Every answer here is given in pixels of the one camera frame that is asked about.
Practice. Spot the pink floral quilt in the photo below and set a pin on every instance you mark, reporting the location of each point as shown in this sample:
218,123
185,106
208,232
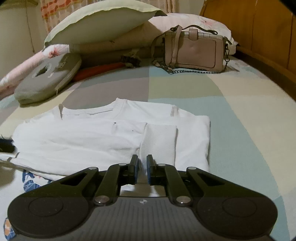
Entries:
20,67

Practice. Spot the beige pillow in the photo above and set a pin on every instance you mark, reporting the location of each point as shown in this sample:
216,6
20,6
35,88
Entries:
129,39

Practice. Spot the grey cushion with hole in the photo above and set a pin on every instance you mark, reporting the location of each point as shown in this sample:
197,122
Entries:
46,78

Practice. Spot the white knit sweater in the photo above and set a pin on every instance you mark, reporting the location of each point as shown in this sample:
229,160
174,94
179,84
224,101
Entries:
81,139

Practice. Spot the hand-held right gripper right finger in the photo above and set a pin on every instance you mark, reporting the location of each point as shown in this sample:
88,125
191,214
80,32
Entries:
149,169

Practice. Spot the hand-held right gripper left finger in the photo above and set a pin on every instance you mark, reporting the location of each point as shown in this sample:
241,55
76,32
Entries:
136,169

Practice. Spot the light green pillow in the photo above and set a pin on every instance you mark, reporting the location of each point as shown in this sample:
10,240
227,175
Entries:
104,23

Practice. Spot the beige handbag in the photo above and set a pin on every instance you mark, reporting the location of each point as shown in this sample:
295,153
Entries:
196,51

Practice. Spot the wooden headboard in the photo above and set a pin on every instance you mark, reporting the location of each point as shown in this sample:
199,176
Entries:
261,30

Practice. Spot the red cloth item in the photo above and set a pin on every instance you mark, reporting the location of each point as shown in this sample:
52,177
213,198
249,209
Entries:
97,69

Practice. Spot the white leaf print cloth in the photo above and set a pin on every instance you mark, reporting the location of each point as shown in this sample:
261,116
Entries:
30,179

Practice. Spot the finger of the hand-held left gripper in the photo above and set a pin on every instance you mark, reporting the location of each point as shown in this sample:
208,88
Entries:
6,146

